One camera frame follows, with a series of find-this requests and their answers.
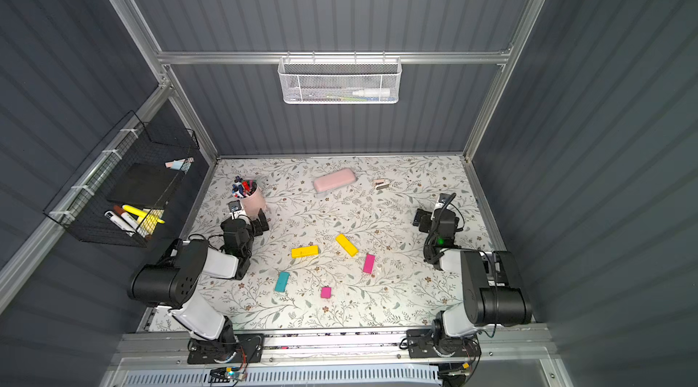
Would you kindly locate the yellow long block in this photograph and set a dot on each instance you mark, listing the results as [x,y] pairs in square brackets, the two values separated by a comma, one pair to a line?
[347,245]
[303,252]

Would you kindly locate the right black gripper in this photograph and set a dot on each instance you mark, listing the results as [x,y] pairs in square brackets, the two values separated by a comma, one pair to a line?
[423,219]

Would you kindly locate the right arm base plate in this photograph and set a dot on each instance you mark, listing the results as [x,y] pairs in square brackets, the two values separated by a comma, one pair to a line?
[428,343]

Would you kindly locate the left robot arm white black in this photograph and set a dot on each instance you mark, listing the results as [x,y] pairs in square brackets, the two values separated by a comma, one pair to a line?
[171,281]

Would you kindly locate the yellow highlighter in basket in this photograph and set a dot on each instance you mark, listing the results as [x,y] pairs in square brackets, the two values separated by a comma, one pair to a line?
[143,214]

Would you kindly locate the teal rectangular block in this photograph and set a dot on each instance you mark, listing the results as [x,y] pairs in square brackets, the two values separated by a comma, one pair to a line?
[282,282]

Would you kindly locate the white wire mesh basket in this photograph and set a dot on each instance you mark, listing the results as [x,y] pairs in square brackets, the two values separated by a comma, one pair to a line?
[314,82]

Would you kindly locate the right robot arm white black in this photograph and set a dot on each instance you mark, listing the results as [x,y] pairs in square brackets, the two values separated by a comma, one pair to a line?
[492,290]

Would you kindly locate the magenta rectangular block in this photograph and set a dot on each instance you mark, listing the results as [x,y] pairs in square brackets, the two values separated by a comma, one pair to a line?
[368,267]

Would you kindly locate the small wooden stamp block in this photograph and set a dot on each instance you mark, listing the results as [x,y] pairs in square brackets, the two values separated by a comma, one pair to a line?
[381,184]

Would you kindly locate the small magenta cube block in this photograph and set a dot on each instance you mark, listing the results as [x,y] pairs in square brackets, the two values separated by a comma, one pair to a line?
[326,292]

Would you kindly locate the black wire mesh basket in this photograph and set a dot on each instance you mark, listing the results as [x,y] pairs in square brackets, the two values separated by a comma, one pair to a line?
[143,168]

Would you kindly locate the pink pen cup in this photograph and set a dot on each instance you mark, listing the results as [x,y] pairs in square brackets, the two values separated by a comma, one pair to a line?
[254,203]

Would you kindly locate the pens in pink cup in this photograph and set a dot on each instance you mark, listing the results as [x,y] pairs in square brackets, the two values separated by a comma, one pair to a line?
[243,188]

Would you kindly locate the pink pencil case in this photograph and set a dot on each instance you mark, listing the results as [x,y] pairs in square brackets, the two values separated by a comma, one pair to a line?
[337,179]

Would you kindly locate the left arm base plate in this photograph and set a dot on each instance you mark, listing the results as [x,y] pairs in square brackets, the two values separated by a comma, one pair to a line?
[245,348]

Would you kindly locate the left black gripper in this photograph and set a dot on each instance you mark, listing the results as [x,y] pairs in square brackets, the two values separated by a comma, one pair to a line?
[258,223]

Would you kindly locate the white marker in black basket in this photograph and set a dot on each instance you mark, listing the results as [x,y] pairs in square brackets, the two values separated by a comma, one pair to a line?
[121,223]

